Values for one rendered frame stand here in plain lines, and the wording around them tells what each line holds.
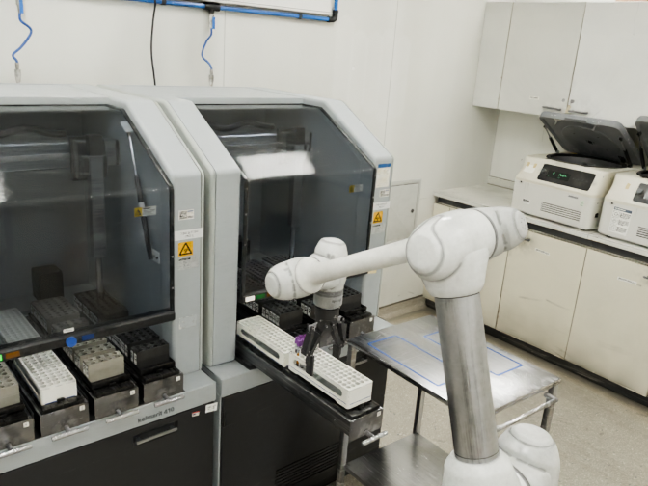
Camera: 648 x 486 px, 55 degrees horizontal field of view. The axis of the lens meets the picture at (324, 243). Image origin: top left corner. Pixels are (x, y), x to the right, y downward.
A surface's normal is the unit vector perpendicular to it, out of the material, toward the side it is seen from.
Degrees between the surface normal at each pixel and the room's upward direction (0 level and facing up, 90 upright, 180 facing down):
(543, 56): 90
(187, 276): 90
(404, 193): 90
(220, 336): 90
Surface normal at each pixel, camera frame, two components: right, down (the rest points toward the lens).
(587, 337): -0.78, 0.14
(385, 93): 0.64, 0.27
